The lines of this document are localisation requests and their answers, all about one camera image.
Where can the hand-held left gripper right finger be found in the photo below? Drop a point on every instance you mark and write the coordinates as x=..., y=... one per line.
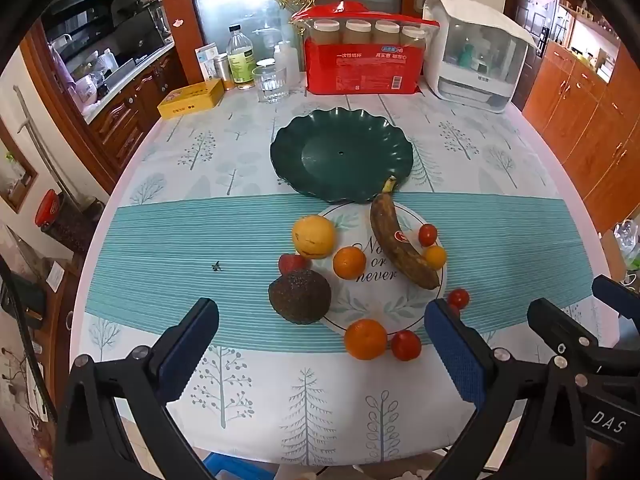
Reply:
x=457, y=355

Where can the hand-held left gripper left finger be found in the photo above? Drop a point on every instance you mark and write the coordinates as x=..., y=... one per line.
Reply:
x=185, y=355

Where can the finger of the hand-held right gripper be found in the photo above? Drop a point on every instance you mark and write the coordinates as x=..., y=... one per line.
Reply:
x=555, y=327
x=617, y=295

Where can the red cherry tomato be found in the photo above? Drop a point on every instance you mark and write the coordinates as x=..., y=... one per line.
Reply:
x=458, y=298
x=406, y=345
x=427, y=234

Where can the large orange tangerine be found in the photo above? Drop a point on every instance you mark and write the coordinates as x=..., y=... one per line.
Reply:
x=366, y=339

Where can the yellow cherry tomato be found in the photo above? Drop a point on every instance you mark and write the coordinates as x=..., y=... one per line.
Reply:
x=436, y=256

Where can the dark avocado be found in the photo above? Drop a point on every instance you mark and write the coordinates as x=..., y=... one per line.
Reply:
x=300, y=297

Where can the red strawberry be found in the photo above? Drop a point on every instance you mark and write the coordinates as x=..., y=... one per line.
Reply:
x=290, y=263

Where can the small orange tangerine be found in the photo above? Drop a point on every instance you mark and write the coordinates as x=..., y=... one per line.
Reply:
x=349, y=262

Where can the brown spotted banana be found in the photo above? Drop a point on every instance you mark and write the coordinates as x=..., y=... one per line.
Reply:
x=387, y=225

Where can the yellow round fruit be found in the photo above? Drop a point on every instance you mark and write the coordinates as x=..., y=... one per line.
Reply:
x=312, y=236

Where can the dark green scalloped plate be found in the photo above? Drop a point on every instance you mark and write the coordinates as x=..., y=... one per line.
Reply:
x=330, y=155

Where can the clear plastic bag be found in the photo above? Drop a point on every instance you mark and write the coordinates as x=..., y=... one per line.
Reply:
x=627, y=240

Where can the tree print tablecloth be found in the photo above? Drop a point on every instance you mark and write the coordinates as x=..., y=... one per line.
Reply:
x=175, y=240

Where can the blue stool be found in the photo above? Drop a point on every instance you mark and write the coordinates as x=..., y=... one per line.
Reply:
x=225, y=466

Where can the red lid container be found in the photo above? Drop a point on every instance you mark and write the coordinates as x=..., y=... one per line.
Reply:
x=50, y=207

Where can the wooden kitchen counter cabinets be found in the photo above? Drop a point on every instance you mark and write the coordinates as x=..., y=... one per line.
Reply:
x=130, y=115

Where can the yellow tin box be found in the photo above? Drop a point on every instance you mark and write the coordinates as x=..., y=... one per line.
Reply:
x=190, y=100

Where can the white countertop appliance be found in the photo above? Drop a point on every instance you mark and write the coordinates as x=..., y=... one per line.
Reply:
x=480, y=55

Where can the dark wooden door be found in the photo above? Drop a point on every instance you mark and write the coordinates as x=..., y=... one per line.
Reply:
x=530, y=30

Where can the clear drinking glass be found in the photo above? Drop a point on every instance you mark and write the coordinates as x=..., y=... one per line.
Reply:
x=271, y=85

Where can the small metal can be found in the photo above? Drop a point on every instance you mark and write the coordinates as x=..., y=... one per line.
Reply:
x=221, y=70

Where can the small white blue box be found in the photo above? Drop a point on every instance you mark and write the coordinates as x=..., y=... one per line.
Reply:
x=205, y=60

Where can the clear bottle green label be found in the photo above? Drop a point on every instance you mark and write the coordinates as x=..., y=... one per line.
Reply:
x=241, y=60

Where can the red paper cup package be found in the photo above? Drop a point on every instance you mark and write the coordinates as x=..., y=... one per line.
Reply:
x=360, y=67

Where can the white plastic bottle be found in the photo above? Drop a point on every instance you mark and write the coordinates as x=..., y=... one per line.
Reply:
x=286, y=62

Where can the wooden wall cabinets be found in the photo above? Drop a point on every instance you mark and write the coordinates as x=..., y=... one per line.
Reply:
x=585, y=125

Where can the wooden wall niche frame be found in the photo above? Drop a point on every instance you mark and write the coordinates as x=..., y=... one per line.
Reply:
x=15, y=180

